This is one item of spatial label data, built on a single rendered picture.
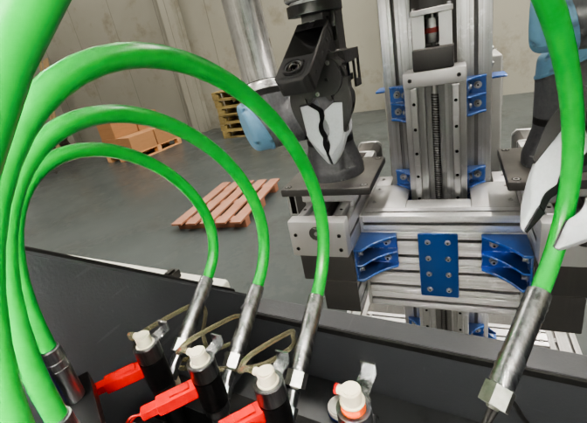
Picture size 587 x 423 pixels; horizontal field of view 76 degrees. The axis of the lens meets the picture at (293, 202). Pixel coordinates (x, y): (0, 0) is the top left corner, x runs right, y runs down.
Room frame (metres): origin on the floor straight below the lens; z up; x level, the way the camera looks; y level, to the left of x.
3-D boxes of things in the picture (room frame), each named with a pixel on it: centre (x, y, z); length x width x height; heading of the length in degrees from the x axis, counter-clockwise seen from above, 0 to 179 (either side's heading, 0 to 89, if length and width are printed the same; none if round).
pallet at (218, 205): (3.52, 0.61, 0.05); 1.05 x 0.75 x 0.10; 156
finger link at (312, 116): (0.55, -0.06, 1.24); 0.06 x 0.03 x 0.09; 148
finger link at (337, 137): (0.53, -0.09, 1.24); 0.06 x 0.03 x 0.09; 148
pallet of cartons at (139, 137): (7.42, 2.63, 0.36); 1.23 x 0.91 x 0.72; 153
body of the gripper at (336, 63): (0.55, -0.08, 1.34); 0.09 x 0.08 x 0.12; 148
